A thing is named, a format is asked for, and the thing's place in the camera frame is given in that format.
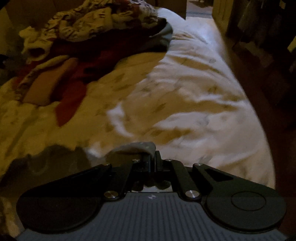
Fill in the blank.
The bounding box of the pink folded cloth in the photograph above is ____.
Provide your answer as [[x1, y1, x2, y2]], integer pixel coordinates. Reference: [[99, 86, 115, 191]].
[[22, 58, 78, 106]]

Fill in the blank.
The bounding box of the grey dotted small sock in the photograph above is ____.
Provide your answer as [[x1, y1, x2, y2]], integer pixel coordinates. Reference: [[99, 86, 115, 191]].
[[104, 142, 156, 161]]

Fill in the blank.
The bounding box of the red cloth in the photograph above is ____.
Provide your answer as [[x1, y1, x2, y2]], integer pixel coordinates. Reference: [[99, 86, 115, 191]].
[[55, 80, 87, 127]]

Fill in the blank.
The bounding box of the patterned crumpled clothes pile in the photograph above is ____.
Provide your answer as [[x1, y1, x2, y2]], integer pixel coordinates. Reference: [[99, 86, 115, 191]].
[[19, 1, 173, 64]]

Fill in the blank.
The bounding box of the dark wooden furniture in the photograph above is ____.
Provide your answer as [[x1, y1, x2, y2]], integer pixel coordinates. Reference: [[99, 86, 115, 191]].
[[212, 1, 295, 197]]

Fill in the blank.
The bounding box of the white leaf-patterned bed sheet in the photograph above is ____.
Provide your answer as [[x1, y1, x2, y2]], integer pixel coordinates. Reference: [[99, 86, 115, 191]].
[[1, 8, 275, 237]]

